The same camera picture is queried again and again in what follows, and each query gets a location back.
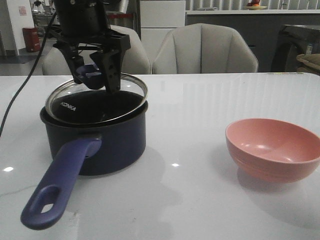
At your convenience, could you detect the fruit plate on counter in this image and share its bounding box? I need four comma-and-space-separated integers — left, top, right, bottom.
244, 0, 267, 10

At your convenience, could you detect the red bin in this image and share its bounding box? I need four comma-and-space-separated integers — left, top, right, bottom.
22, 27, 41, 53

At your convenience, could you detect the pink bowl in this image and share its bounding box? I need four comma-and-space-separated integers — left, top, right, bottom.
225, 118, 320, 183

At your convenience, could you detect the left grey upholstered chair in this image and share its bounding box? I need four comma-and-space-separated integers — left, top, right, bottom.
42, 25, 151, 76

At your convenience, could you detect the right grey upholstered chair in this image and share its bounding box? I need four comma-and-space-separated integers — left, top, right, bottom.
152, 23, 259, 75

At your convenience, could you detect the beige cushion at right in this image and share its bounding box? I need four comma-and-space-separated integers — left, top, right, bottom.
296, 53, 320, 76

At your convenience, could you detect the dark appliance at right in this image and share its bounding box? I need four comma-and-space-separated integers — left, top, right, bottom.
270, 24, 320, 72

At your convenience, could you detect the grey upholstered chair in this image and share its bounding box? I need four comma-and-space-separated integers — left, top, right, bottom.
152, 23, 259, 75
42, 25, 151, 76

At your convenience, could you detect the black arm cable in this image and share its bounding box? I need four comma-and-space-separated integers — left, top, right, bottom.
0, 12, 58, 137

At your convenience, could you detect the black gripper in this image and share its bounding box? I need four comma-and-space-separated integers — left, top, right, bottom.
48, 24, 131, 94

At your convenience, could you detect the dark grey counter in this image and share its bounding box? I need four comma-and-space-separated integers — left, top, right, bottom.
186, 9, 320, 72

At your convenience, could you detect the glass lid blue knob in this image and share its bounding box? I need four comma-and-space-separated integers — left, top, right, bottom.
45, 63, 148, 125

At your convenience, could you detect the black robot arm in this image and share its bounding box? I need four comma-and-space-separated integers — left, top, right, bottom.
50, 0, 131, 94

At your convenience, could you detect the red barrier belt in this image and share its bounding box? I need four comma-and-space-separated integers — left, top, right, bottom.
108, 13, 134, 19

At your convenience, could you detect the blue saucepan with handle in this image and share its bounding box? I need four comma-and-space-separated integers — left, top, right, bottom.
20, 102, 148, 230

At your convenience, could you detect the white cabinet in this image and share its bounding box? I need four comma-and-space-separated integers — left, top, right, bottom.
140, 0, 186, 63

